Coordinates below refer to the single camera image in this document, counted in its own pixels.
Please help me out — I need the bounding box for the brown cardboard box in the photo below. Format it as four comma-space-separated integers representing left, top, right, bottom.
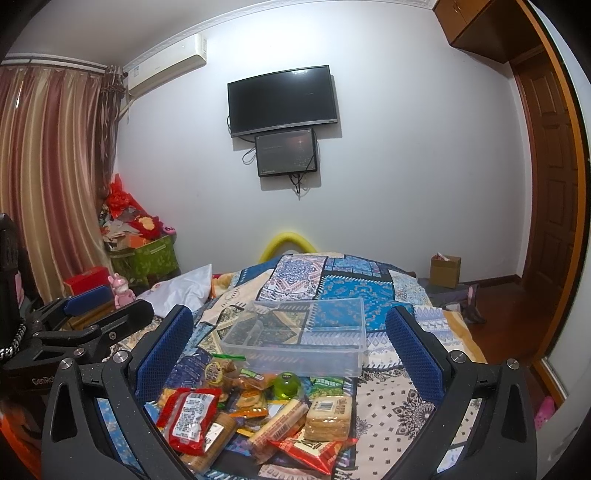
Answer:
429, 253, 462, 289

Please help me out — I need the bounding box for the wooden door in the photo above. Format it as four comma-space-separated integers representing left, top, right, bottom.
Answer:
511, 45, 587, 359

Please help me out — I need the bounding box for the green jelly cup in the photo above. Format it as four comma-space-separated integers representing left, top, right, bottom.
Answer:
273, 372, 301, 400

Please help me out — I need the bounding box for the green fried snack bag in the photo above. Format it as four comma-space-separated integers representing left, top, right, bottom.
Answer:
204, 355, 245, 393

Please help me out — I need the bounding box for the red sausage snack pack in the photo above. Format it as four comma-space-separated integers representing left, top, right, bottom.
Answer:
156, 388, 221, 456

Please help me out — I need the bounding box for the yellow foam ring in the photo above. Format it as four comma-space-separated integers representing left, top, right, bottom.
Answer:
257, 231, 319, 264

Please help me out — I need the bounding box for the small wall monitor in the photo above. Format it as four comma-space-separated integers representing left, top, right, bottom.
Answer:
254, 128, 318, 178

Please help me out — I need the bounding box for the long biscuit sleeve pack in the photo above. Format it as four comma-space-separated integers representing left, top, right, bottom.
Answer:
246, 399, 308, 464

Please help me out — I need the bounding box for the brown round biscuit pack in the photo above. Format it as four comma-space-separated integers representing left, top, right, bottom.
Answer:
180, 412, 239, 475

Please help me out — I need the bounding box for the red toys pile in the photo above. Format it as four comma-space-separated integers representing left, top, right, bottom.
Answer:
99, 173, 176, 252

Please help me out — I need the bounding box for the green pea snack pack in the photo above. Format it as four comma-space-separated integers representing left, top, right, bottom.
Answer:
308, 377, 345, 399

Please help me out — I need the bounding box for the striped red beige curtain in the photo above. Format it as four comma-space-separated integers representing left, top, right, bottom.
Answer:
1, 65, 122, 301

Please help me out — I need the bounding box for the red box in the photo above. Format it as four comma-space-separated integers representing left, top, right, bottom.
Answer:
63, 266, 109, 296

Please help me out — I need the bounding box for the square cracker pack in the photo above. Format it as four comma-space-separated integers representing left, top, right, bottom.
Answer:
304, 395, 353, 442

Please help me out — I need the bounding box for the large wall television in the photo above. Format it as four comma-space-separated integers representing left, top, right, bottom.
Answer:
228, 65, 339, 137

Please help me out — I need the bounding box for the red chinese snack bag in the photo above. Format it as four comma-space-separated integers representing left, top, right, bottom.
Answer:
269, 437, 358, 475

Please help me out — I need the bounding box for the green fabric storage box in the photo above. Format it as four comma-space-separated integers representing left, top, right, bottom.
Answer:
108, 235, 179, 286

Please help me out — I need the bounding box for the pink plush toy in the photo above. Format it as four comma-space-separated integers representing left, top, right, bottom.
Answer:
108, 273, 135, 309

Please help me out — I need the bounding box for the white wall air conditioner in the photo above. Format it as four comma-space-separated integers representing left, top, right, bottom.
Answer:
126, 33, 207, 99

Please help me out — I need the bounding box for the patchwork bed quilt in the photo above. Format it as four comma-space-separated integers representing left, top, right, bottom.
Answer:
94, 251, 488, 480

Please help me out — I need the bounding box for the clear plastic storage bin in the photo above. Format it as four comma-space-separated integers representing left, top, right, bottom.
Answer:
221, 298, 368, 377

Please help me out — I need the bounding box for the wooden upper cabinet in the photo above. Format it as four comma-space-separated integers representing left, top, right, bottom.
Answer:
434, 0, 541, 63

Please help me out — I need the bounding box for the white plastic bag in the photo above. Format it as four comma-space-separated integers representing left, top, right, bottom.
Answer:
138, 264, 212, 318

